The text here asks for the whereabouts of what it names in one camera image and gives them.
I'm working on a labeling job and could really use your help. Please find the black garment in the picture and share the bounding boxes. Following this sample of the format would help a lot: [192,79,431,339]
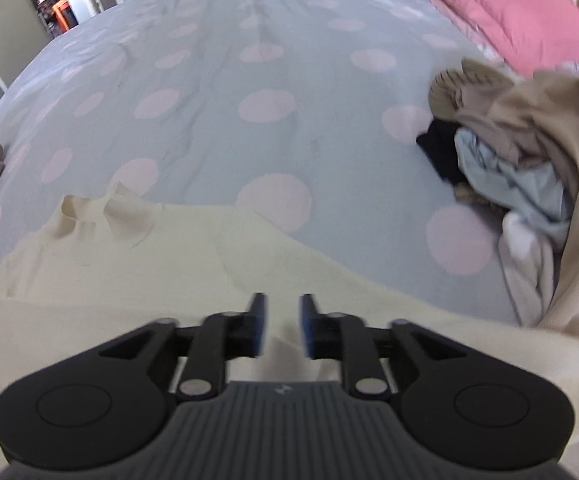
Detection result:
[415,118,467,186]

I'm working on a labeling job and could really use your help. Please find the grey pink-dotted bed cover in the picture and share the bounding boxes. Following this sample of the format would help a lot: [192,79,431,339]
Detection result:
[0,0,516,324]

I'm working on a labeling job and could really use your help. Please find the pink pillow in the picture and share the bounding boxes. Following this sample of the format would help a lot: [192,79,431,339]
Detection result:
[442,0,579,76]

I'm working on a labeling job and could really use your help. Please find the white garment with grey trim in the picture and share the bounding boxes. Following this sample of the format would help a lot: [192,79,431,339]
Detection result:
[498,211,569,330]

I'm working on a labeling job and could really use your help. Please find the cream knit sweater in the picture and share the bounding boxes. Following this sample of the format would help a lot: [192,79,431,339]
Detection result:
[0,186,579,478]

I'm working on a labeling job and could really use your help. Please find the light blue shirt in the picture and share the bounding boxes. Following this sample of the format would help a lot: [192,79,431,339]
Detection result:
[454,127,573,230]

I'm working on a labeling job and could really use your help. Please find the beige ribbed garment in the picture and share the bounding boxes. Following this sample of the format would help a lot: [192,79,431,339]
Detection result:
[428,58,579,336]

